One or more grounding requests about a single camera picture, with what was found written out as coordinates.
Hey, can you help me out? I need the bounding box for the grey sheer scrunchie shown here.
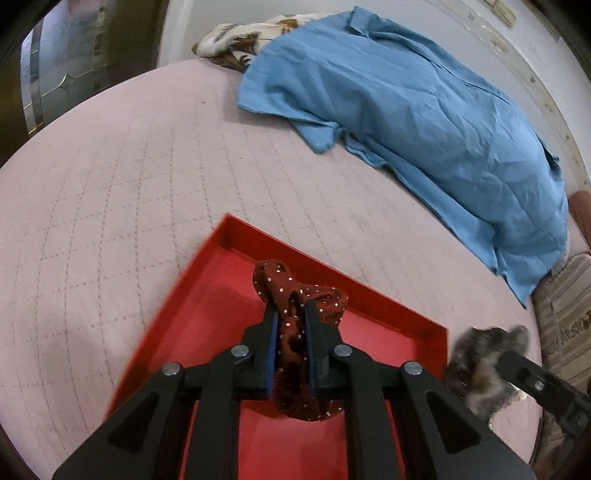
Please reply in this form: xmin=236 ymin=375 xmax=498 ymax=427
xmin=444 ymin=325 xmax=530 ymax=424

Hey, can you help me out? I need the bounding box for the red polka dot scrunchie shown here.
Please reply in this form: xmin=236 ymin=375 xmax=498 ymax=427
xmin=252 ymin=260 xmax=349 ymax=422

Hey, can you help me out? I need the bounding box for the striped floral pillow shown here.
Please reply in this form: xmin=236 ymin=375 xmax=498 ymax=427
xmin=530 ymin=253 xmax=591 ymax=467

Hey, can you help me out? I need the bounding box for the red cardboard tray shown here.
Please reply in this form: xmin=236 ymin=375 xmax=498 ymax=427
xmin=108 ymin=215 xmax=448 ymax=479

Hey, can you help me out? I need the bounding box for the pink bolster pillow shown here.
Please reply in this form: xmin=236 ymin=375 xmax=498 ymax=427
xmin=568 ymin=190 xmax=591 ymax=237

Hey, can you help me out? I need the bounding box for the pink quilted bed cover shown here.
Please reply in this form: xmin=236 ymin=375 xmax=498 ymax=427
xmin=1 ymin=59 xmax=537 ymax=479

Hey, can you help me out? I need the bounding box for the blue cloth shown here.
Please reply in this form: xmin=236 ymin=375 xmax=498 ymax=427
xmin=238 ymin=7 xmax=568 ymax=301

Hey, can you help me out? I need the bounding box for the brown floral blanket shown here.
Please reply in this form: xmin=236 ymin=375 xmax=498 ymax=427
xmin=192 ymin=12 xmax=334 ymax=73

